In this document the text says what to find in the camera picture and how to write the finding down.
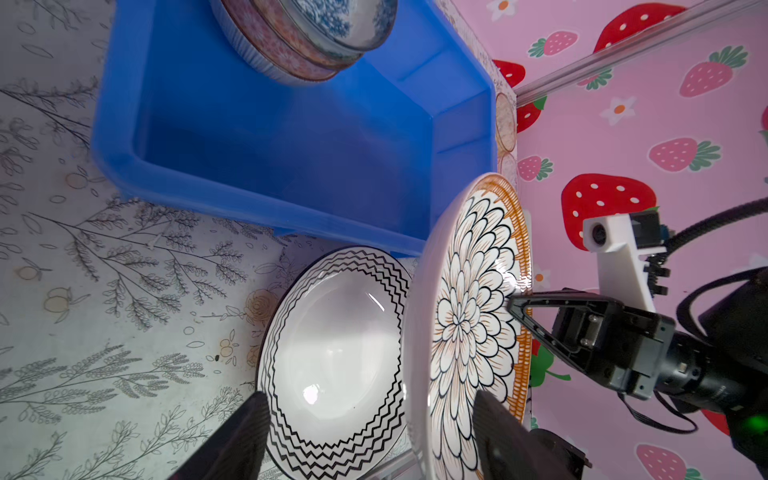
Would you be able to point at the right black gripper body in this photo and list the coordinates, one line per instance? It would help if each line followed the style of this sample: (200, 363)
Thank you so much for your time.
(639, 353)

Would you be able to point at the blue plastic bin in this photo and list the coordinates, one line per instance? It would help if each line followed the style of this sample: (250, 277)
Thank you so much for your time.
(373, 156)

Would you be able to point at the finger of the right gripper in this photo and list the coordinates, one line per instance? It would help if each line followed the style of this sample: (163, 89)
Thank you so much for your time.
(575, 327)

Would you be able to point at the large floral patterned plate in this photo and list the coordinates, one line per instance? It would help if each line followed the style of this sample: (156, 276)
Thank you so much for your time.
(458, 336)

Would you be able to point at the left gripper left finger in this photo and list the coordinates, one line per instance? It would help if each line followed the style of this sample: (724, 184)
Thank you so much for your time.
(236, 449)

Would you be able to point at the white zigzag rim plate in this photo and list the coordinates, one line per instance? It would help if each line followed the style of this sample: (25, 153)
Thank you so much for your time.
(331, 366)

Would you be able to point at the dark dotted bowl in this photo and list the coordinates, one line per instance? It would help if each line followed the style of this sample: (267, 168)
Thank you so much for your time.
(281, 22)

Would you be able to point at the blue floral bowl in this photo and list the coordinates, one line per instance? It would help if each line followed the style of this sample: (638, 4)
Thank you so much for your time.
(346, 26)

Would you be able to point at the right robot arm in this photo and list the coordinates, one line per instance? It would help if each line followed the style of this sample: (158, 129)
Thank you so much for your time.
(731, 313)

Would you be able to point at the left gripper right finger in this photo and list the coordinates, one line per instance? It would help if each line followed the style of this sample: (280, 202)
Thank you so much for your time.
(506, 450)

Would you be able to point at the pink glass cup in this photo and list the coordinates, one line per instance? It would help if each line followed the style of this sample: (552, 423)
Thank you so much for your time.
(507, 167)

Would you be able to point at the green leaf patterned bowl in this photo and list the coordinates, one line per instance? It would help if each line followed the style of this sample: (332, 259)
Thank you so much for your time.
(270, 48)

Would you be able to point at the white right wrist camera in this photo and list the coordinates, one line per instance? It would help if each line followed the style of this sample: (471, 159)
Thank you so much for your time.
(622, 243)

